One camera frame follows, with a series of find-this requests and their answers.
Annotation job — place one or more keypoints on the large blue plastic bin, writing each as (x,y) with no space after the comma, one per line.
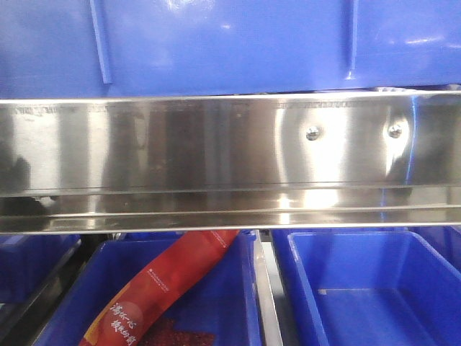
(135,48)

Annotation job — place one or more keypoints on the blue bin with snack bag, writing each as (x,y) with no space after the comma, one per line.
(223,303)

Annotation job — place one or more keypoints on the empty blue bin lower right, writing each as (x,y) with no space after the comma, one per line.
(355,287)

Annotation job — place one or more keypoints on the blue bin lower left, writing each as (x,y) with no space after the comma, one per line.
(27,260)

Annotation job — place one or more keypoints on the red snack bag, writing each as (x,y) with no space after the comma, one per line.
(164,280)

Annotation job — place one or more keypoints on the stainless steel shelf rail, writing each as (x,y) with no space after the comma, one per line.
(265,161)

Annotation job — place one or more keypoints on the steel divider rail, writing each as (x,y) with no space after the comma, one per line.
(268,288)

